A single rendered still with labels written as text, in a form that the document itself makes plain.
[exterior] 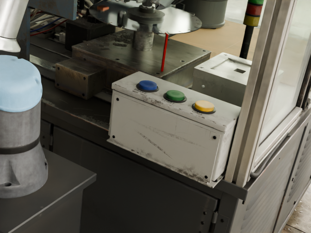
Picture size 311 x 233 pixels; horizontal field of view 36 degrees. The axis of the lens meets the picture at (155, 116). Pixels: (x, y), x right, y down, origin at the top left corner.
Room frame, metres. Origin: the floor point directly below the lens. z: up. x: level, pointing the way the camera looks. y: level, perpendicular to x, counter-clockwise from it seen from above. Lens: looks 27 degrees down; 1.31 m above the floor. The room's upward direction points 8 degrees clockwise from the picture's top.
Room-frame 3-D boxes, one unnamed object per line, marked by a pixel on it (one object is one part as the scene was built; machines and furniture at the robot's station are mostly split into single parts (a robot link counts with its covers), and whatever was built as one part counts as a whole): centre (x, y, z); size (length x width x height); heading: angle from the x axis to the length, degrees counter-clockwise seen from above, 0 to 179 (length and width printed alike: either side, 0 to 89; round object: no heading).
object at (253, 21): (1.37, -0.23, 0.98); 0.05 x 0.04 x 0.03; 152
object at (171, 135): (0.95, -0.04, 0.82); 0.28 x 0.11 x 0.15; 62
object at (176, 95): (0.93, -0.04, 0.90); 0.04 x 0.04 x 0.02
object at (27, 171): (0.78, 0.27, 0.80); 0.15 x 0.15 x 0.10
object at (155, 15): (1.37, 0.07, 0.96); 0.11 x 0.11 x 0.03
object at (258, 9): (1.37, -0.23, 1.02); 0.05 x 0.04 x 0.03; 152
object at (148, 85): (0.96, 0.03, 0.90); 0.04 x 0.04 x 0.02
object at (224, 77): (1.16, -0.20, 0.82); 0.18 x 0.18 x 0.15; 62
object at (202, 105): (0.90, -0.10, 0.90); 0.04 x 0.04 x 0.02
